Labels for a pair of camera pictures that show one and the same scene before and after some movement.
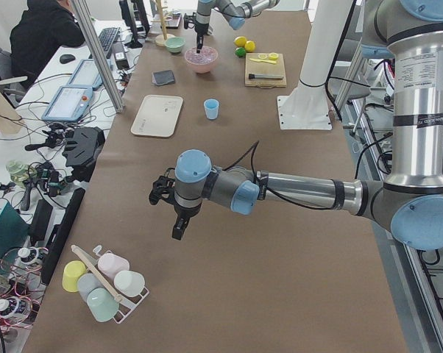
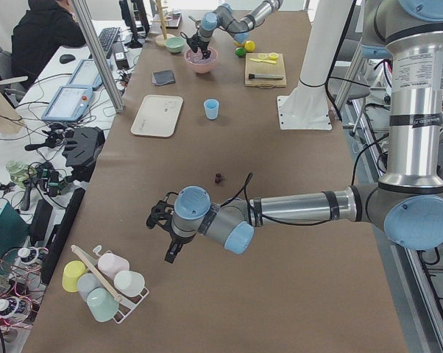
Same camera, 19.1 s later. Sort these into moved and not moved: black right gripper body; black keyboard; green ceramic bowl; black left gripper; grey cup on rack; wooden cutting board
Moved: black right gripper body; black left gripper
Not moved: grey cup on rack; green ceramic bowl; black keyboard; wooden cutting board
